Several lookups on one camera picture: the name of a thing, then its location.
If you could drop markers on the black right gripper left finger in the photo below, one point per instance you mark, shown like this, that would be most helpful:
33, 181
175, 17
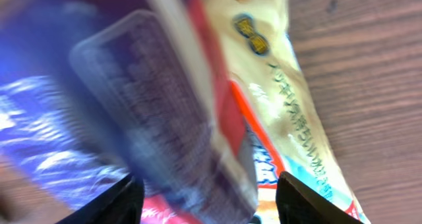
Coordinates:
120, 204

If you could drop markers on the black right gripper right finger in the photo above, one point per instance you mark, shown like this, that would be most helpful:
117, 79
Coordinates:
299, 204

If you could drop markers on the yellow snack chip bag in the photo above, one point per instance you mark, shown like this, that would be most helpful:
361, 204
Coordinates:
274, 97

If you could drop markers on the pink purple pad pack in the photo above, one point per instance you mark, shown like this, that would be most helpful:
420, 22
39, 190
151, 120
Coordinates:
95, 90

